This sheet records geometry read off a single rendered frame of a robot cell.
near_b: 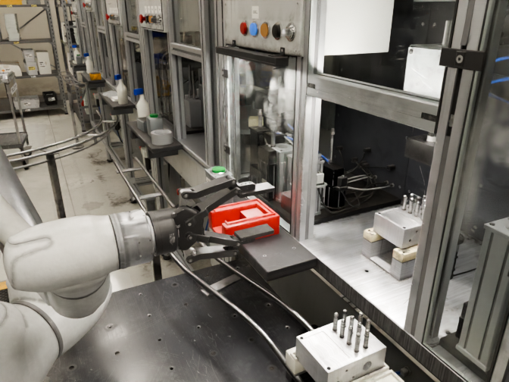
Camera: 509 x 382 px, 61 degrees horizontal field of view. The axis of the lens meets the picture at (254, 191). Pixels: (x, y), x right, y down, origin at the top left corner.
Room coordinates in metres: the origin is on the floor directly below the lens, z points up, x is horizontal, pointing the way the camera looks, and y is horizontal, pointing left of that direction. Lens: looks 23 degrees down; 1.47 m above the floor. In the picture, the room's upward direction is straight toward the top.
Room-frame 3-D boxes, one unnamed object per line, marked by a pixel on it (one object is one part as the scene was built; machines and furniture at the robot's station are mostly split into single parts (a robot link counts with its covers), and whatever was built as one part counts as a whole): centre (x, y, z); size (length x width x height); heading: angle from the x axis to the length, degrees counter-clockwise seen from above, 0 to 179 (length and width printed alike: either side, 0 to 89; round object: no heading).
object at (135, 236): (0.62, 0.20, 1.12); 0.09 x 0.06 x 0.09; 27
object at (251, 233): (0.72, 0.00, 1.08); 0.07 x 0.03 x 0.01; 117
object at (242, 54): (1.18, 0.01, 1.37); 0.36 x 0.04 x 0.04; 27
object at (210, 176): (1.20, 0.10, 0.97); 0.08 x 0.08 x 0.12; 27
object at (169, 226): (0.65, 0.13, 1.12); 0.09 x 0.07 x 0.08; 117
